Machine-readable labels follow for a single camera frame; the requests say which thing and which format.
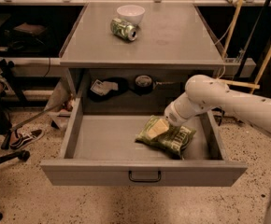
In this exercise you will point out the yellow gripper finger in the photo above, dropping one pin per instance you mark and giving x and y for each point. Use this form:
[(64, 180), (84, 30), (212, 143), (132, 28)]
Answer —
[(158, 127)]

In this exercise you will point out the green jalapeno chip bag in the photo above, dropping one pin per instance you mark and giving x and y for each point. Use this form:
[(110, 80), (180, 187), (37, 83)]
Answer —
[(175, 140)]

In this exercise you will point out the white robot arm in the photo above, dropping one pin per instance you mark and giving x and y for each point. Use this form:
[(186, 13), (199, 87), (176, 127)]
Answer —
[(203, 93)]

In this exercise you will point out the grey open drawer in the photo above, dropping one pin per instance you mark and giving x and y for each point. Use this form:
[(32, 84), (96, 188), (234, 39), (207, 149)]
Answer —
[(100, 147)]

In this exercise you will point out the grey cabinet counter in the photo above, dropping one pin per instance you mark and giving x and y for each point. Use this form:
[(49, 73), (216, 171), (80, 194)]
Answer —
[(170, 36)]

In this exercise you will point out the green soda can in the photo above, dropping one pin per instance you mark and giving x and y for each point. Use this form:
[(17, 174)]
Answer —
[(123, 29)]

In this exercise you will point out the white bowl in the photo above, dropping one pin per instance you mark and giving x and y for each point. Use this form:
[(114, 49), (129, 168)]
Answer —
[(132, 13)]

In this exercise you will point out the black white sneaker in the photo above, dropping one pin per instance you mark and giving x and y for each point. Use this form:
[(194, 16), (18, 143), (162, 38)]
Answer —
[(20, 140)]

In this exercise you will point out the black chair caster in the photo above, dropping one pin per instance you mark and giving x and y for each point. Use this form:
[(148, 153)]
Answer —
[(21, 155)]

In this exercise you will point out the brown box on shelf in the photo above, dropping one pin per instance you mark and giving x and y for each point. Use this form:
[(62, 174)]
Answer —
[(29, 29)]

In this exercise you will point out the black drawer handle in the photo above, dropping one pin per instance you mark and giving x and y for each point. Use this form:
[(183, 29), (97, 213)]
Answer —
[(144, 176)]

